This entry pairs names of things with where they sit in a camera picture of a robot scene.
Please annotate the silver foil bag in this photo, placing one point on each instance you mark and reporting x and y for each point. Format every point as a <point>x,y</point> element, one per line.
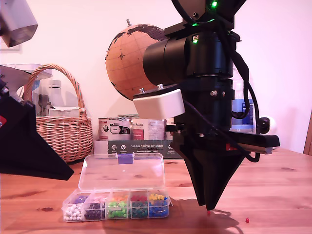
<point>14,73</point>

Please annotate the small white round camera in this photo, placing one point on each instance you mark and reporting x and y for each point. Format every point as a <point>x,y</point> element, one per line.
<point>273,125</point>

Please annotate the arm's pale camera box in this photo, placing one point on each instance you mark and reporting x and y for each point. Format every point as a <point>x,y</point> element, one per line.
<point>158,107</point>
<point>17,22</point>

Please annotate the heap of purple pins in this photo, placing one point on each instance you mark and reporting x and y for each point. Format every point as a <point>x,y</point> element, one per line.
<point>80,200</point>

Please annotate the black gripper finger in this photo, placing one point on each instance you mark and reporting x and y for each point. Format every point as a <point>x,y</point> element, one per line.
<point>24,151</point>
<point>193,175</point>
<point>217,170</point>

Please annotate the cardboard tray with dark label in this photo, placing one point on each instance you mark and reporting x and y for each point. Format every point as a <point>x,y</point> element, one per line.
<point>136,148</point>

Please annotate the heap of light green pins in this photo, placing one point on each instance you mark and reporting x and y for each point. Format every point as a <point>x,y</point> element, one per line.
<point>118,214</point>

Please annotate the heap of dark green pins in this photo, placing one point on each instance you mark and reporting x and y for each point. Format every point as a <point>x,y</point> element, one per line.
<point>139,213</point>

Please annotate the heap of red pins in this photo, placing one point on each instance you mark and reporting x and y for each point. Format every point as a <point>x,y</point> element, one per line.
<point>139,198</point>

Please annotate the heap of blue pins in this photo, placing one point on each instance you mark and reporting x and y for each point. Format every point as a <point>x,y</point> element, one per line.
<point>157,210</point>

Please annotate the white plastic bottle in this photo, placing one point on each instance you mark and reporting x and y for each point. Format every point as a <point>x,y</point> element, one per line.
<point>56,97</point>

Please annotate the heap of pink pins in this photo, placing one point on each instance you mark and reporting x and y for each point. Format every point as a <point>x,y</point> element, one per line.
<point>100,199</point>

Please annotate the clear plastic pin organizer box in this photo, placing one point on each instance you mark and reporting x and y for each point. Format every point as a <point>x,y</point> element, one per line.
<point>122,170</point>

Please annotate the heap of white pins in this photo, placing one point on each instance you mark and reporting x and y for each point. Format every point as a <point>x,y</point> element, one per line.
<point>72,214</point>

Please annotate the large clear water bottle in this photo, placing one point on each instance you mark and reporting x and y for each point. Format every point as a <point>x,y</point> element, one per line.
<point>240,104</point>

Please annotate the heap of yellow pins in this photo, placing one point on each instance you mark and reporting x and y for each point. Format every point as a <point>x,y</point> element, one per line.
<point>156,197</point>

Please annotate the heap of black pins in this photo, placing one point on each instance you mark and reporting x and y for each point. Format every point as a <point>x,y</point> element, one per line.
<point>93,215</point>

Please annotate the clear plastic jar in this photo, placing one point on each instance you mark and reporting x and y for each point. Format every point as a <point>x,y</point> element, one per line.
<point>44,87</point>

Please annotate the cork globe on metal stand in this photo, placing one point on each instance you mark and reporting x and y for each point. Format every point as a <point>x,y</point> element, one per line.
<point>124,68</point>

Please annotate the heap of orange pins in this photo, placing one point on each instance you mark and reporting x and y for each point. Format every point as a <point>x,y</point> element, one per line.
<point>120,198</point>

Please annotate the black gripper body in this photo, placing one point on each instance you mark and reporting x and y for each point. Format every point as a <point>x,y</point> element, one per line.
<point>214,109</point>

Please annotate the white carton box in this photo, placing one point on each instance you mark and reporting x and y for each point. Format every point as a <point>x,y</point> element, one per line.
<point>63,112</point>

